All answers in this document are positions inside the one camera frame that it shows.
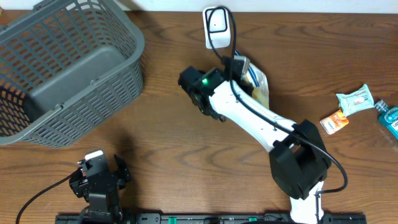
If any dark grey plastic basket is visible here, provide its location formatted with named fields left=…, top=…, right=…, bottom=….
left=1, top=0, right=145, bottom=147

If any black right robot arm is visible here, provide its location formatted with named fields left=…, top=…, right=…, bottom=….
left=178, top=67, right=331, bottom=223

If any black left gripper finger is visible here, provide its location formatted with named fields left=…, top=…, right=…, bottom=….
left=114, top=155, right=131, bottom=184
left=69, top=168, right=85, bottom=198

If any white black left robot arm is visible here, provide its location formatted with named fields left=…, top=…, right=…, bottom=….
left=69, top=150, right=135, bottom=223

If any yellow snack bag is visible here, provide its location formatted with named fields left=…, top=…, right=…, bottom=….
left=234, top=50, right=269, bottom=109

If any blue mouthwash bottle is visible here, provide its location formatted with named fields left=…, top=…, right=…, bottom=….
left=374, top=100, right=398, bottom=139

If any teal wet wipes pack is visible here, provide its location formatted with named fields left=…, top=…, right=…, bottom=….
left=336, top=84, right=374, bottom=117

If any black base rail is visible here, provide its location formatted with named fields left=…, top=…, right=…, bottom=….
left=55, top=212, right=368, bottom=224

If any white barcode scanner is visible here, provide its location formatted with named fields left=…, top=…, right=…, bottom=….
left=202, top=6, right=231, bottom=49

